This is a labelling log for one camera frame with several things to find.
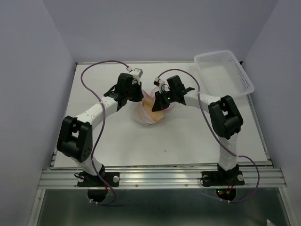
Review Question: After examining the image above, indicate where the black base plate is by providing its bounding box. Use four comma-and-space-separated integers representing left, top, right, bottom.
201, 170, 245, 187
74, 171, 120, 187

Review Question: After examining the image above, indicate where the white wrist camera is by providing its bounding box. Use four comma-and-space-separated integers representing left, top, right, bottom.
129, 68, 143, 80
153, 77, 168, 93

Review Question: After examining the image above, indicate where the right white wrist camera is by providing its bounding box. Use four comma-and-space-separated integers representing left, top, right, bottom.
153, 77, 168, 93

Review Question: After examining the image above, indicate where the purple cable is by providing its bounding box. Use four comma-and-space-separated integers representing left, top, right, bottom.
79, 60, 131, 206
156, 68, 261, 204

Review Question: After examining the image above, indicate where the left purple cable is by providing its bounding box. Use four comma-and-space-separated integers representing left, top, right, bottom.
79, 60, 131, 206

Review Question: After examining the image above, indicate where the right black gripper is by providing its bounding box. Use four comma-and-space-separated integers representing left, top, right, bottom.
151, 89, 175, 112

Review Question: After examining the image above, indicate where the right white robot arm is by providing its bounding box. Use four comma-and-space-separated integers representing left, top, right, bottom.
152, 75, 243, 184

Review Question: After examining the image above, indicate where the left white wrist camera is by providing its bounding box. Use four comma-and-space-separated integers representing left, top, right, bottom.
129, 68, 143, 80

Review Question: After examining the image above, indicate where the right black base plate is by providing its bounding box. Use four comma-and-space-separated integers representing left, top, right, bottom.
201, 170, 245, 187

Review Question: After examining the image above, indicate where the white mesh laundry bag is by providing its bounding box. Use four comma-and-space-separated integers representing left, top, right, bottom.
131, 87, 175, 126

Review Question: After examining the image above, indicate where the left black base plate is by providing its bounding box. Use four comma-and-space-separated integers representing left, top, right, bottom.
74, 171, 120, 187

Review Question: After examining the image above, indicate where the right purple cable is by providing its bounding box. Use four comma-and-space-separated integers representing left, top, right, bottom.
156, 68, 261, 204

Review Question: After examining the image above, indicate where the aluminium mounting rail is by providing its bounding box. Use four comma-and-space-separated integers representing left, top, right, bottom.
38, 165, 287, 190

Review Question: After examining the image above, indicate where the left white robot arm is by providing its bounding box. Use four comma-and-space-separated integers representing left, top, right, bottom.
56, 68, 143, 186

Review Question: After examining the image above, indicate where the white plastic basket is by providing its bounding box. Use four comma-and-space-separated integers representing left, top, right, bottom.
194, 50, 255, 98

